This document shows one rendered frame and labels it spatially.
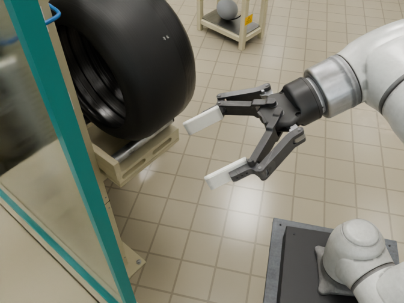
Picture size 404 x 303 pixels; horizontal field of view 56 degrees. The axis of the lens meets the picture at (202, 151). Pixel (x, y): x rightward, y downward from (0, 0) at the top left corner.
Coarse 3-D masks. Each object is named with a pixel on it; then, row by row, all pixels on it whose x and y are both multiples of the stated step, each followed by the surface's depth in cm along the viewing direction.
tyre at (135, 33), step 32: (64, 0) 123; (96, 0) 118; (128, 0) 121; (160, 0) 127; (64, 32) 154; (96, 32) 117; (128, 32) 117; (160, 32) 123; (96, 64) 170; (128, 64) 119; (160, 64) 124; (192, 64) 135; (96, 96) 168; (128, 96) 126; (160, 96) 127; (192, 96) 148; (128, 128) 139; (160, 128) 146
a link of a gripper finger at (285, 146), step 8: (296, 128) 57; (288, 136) 57; (296, 136) 57; (280, 144) 57; (288, 144) 57; (296, 144) 58; (272, 152) 56; (280, 152) 56; (288, 152) 57; (264, 160) 56; (272, 160) 55; (280, 160) 57; (256, 168) 55; (264, 168) 55; (272, 168) 56; (264, 176) 56
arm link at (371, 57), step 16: (368, 32) 60; (384, 32) 57; (400, 32) 57; (352, 48) 59; (368, 48) 57; (384, 48) 56; (400, 48) 55; (352, 64) 57; (368, 64) 56; (384, 64) 55; (400, 64) 54; (368, 80) 57; (384, 80) 55; (400, 80) 53; (368, 96) 58; (384, 96) 55
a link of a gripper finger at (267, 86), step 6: (264, 84) 66; (240, 90) 67; (246, 90) 67; (252, 90) 66; (258, 90) 66; (216, 96) 69; (222, 96) 68; (228, 96) 68; (234, 96) 67; (240, 96) 67; (246, 96) 67; (252, 96) 67; (258, 96) 66
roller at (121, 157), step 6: (156, 132) 161; (144, 138) 157; (150, 138) 159; (126, 144) 154; (132, 144) 154; (138, 144) 155; (120, 150) 152; (126, 150) 152; (132, 150) 154; (114, 156) 149; (120, 156) 150; (126, 156) 152; (120, 162) 152
